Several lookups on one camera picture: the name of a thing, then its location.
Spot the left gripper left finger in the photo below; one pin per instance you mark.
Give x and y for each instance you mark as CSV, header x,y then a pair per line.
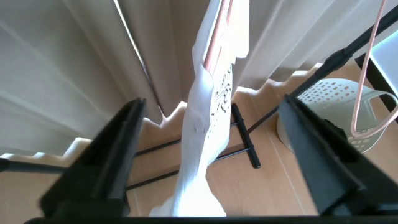
x,y
93,186

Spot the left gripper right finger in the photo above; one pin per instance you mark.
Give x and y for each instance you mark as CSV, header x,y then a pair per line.
x,y
342,180

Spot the pink clothes hanger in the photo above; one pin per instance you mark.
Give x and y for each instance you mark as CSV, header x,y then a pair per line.
x,y
368,62

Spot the white printed t-shirt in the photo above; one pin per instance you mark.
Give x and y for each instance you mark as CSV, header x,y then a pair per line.
x,y
202,124

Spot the white laundry basket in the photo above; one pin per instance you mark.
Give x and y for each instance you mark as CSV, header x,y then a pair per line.
x,y
335,93

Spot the black clothes rack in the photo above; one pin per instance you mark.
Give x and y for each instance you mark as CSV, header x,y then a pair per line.
x,y
245,137

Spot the beige curtain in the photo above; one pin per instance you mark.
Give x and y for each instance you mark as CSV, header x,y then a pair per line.
x,y
62,62

